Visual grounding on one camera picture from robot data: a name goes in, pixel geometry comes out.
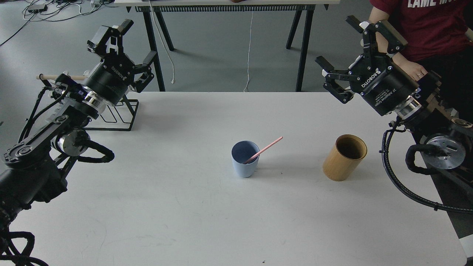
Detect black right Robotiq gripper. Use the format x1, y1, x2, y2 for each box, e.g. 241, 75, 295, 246
315, 16, 421, 117

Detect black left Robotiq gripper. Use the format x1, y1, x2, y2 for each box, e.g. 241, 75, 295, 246
82, 20, 158, 105

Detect pink chopstick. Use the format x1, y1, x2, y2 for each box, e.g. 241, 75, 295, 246
243, 136, 283, 164

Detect blue plastic cup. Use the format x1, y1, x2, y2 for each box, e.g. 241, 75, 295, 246
231, 141, 260, 177

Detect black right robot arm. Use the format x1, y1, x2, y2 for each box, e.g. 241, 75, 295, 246
316, 16, 472, 197

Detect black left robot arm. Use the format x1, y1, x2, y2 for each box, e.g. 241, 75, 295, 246
0, 20, 157, 266

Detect person's hand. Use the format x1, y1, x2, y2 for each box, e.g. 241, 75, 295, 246
400, 61, 428, 82

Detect background trestle table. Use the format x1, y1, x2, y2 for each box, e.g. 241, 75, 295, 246
114, 0, 340, 92

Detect seated person red shirt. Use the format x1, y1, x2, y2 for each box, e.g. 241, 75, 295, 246
369, 0, 472, 122

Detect bamboo cylinder holder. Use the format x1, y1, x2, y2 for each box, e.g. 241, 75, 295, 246
322, 134, 368, 182

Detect black wire cup rack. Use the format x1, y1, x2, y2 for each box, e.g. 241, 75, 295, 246
50, 74, 139, 132

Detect floor cables and adapter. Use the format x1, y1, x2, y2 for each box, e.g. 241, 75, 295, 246
0, 0, 119, 47

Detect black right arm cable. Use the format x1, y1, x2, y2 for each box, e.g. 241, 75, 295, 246
380, 120, 473, 215

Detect white hanging cable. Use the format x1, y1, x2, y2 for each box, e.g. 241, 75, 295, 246
243, 11, 255, 93

